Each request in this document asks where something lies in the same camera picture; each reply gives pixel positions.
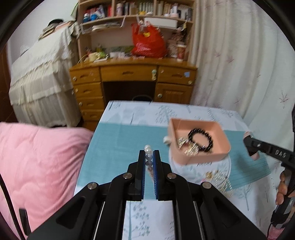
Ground round white floral placemat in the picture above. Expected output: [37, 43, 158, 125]
[169, 151, 232, 187]

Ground person's right hand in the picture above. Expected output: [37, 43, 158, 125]
[275, 171, 287, 205]

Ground red plastic bag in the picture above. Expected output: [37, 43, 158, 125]
[131, 23, 167, 58]

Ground white floral curtain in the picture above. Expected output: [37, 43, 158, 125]
[190, 1, 294, 150]

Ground black bead bracelet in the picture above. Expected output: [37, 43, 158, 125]
[187, 128, 214, 154]

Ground pink jewelry tray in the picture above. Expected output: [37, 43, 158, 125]
[167, 118, 231, 165]

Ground pearl bracelet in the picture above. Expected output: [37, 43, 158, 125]
[144, 144, 155, 178]

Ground gold leaf brooch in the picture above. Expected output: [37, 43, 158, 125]
[176, 137, 200, 156]

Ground red white paper cup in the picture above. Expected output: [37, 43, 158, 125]
[176, 44, 187, 62]

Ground wooden desk with drawers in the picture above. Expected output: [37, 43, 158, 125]
[70, 58, 197, 131]

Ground pink quilt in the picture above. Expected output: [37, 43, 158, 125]
[1, 122, 93, 231]

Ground long pearl necklace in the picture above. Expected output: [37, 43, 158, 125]
[205, 169, 235, 199]

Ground teal white tree tablecloth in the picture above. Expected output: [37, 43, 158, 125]
[74, 100, 276, 240]

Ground white lace covered furniture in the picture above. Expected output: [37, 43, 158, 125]
[9, 22, 81, 127]

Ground wooden bookshelf hutch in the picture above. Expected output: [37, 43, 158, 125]
[77, 1, 197, 59]

